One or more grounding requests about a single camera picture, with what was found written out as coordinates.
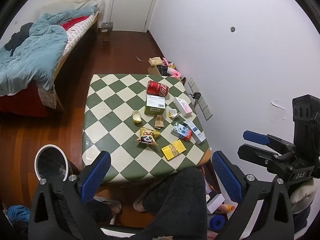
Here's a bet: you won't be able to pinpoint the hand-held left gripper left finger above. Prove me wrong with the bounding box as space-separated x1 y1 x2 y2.
28 151 112 240

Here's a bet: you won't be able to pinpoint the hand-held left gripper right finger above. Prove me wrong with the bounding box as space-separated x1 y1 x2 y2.
211 151 295 240

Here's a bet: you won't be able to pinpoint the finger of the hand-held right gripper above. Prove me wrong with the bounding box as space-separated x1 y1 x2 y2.
243 130 296 153
237 144 288 173

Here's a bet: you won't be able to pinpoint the white rimmed trash bin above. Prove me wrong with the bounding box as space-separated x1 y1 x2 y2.
34 144 80 184

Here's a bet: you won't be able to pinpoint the white pink box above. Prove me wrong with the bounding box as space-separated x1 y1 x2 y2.
173 96 193 117

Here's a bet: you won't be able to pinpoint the green cardboard box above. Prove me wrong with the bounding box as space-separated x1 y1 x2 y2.
144 94 167 116

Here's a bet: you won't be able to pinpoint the person's right forearm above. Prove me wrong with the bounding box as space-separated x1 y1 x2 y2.
289 179 319 234

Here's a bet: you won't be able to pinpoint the white box with dark edge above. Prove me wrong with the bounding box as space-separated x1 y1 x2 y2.
206 192 225 214

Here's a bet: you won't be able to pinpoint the orange capped bottle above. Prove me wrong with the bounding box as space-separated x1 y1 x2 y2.
215 204 236 214

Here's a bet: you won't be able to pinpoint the white fluffy slipper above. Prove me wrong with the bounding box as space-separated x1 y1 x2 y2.
132 192 155 213
94 195 123 225

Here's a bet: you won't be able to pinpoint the person's left leg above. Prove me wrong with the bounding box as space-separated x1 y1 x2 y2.
82 200 113 230

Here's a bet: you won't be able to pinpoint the person's leg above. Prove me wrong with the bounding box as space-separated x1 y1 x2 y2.
82 200 113 230
139 166 208 240

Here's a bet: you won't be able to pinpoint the long white blue box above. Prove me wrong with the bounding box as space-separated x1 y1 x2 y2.
184 120 206 144

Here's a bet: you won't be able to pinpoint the person's right leg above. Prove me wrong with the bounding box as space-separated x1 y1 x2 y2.
139 166 208 240

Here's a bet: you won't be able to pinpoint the yellow panda snack packet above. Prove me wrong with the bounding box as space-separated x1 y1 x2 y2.
135 127 161 146

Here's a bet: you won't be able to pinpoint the green white checkered table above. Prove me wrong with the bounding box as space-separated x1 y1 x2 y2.
82 74 213 184

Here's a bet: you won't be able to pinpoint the blue cloth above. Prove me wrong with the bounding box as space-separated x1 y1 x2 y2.
6 205 32 223

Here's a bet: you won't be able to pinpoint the quilted beige cloth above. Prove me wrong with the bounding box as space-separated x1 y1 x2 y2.
37 84 57 109

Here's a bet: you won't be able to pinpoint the red soda can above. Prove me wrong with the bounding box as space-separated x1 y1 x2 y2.
146 80 170 97

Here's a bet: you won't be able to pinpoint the pink plush toy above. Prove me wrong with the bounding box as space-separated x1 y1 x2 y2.
162 57 182 78

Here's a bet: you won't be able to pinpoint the open cardboard box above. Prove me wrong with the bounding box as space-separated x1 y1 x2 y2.
147 65 162 76

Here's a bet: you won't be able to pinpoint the wooden bed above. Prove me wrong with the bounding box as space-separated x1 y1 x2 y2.
0 0 105 118

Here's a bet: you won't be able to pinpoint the patterned white bed sheet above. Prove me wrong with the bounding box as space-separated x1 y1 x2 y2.
61 12 98 58

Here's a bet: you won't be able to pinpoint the light blue duvet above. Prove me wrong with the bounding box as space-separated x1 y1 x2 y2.
0 5 99 97

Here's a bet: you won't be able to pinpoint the small grey stand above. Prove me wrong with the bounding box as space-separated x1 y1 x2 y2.
101 22 113 42

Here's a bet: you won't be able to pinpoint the dark clothes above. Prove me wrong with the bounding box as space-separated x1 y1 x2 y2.
4 22 34 56

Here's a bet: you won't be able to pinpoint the grey patterned pillow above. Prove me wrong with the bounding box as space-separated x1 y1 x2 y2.
72 0 99 11

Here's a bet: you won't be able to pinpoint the white door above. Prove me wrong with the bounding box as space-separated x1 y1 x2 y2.
110 0 160 33

